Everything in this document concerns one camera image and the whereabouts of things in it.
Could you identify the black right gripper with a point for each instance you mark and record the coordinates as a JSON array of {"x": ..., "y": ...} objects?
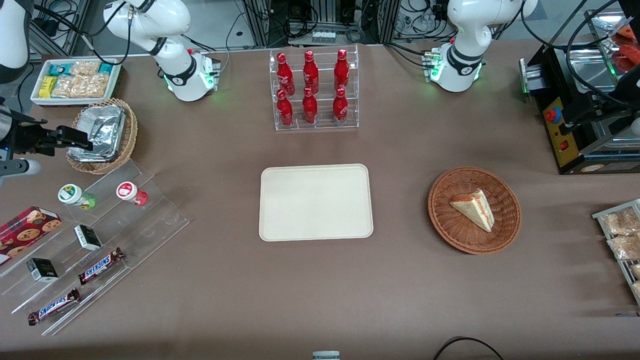
[{"x": 26, "y": 139}]

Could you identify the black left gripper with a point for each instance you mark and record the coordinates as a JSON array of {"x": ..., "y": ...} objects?
[{"x": 631, "y": 86}]

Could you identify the green gum bottle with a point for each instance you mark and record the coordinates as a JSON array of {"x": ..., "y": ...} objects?
[{"x": 74, "y": 195}]

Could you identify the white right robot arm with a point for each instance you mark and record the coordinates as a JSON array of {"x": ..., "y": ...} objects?
[{"x": 185, "y": 75}]

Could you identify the red gum bottle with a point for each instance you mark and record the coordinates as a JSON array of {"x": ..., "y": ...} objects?
[{"x": 129, "y": 192}]

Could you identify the tray of packaged crackers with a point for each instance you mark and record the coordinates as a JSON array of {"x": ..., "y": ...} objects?
[{"x": 607, "y": 212}]

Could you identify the cream plastic tray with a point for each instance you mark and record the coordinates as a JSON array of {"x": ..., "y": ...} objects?
[{"x": 316, "y": 202}]

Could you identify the black machine with yellow panel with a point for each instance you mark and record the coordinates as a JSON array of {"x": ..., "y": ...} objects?
[{"x": 565, "y": 140}]

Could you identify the stacked aluminium foil trays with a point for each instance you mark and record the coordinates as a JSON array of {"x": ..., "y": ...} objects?
[{"x": 97, "y": 132}]

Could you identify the white plastic snack bin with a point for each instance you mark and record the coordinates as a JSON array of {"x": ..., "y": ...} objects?
[{"x": 37, "y": 100}]

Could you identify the clear peanut snack bag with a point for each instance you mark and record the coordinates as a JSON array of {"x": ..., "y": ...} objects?
[
  {"x": 85, "y": 68},
  {"x": 80, "y": 86}
]

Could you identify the yellow snack packet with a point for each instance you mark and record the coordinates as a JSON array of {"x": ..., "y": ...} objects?
[{"x": 47, "y": 86}]

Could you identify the oval wicker basket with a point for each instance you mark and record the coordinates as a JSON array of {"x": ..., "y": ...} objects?
[{"x": 129, "y": 135}]

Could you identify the teal snack packet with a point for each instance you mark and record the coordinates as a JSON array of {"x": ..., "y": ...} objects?
[
  {"x": 105, "y": 68},
  {"x": 58, "y": 69}
]

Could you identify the red snack packet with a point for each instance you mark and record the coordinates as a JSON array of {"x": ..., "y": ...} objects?
[{"x": 627, "y": 55}]

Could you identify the small black box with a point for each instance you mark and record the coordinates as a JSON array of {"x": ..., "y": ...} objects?
[
  {"x": 42, "y": 270},
  {"x": 88, "y": 238}
]

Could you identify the red cookie box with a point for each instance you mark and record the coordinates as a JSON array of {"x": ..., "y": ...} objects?
[{"x": 25, "y": 230}]

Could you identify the clear nut snack bag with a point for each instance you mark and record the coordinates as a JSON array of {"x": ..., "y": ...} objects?
[
  {"x": 620, "y": 222},
  {"x": 625, "y": 247}
]

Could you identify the clear acrylic step display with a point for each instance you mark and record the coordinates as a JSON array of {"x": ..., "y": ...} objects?
[{"x": 150, "y": 225}]

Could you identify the Snickers chocolate bar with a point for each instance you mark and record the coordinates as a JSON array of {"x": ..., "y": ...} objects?
[
  {"x": 54, "y": 306},
  {"x": 101, "y": 265}
]

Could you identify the triangular sandwich wedge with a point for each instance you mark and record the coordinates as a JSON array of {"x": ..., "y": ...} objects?
[{"x": 475, "y": 209}]

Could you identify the round wicker basket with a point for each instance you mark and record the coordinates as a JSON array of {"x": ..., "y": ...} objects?
[{"x": 450, "y": 220}]

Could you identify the red soda bottle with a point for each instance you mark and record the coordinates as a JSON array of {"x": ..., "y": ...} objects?
[
  {"x": 341, "y": 71},
  {"x": 310, "y": 74},
  {"x": 309, "y": 107},
  {"x": 285, "y": 75},
  {"x": 285, "y": 110},
  {"x": 340, "y": 108}
]

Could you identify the clear acrylic bottle rack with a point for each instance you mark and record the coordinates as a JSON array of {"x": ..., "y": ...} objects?
[{"x": 323, "y": 107}]

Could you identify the white power strip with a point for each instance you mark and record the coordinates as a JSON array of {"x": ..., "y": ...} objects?
[{"x": 323, "y": 36}]

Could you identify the small grey device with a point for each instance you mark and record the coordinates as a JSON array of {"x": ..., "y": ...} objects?
[{"x": 326, "y": 355}]

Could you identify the grey wrist camera housing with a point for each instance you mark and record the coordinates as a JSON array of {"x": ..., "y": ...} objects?
[{"x": 20, "y": 167}]

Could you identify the aluminium profile frame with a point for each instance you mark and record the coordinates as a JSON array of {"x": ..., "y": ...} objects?
[{"x": 60, "y": 35}]

